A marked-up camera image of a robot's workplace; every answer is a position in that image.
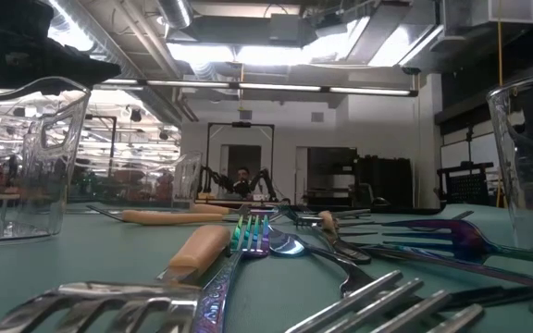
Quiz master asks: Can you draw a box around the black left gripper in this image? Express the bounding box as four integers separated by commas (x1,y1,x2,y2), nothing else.
0,26,122,90

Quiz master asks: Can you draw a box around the clear glass baking dish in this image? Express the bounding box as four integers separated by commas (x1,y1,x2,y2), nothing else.
65,150,203,215
486,68,533,256
0,76,93,245

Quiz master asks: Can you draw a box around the green table mat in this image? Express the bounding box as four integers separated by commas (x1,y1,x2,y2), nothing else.
0,202,533,333

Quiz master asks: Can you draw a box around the background work table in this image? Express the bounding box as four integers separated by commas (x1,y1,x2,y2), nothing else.
194,196,291,207

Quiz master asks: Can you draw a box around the person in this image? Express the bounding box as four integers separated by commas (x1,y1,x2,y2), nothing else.
232,166,257,199

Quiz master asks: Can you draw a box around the long ceiling tube light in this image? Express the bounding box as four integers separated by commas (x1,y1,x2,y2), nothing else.
93,77,419,98

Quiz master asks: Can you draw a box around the black cabinet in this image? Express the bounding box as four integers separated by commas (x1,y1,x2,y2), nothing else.
356,155,415,209

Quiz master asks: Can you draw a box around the whiteboard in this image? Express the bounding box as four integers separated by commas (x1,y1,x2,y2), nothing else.
440,132,502,170

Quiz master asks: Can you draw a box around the black rack cart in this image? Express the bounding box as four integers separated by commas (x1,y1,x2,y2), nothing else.
436,160,495,207

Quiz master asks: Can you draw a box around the silver flexible ceiling duct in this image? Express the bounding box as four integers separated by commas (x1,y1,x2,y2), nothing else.
155,0,194,30

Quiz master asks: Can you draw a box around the background black rig frame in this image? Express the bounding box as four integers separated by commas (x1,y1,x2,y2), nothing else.
205,121,277,200

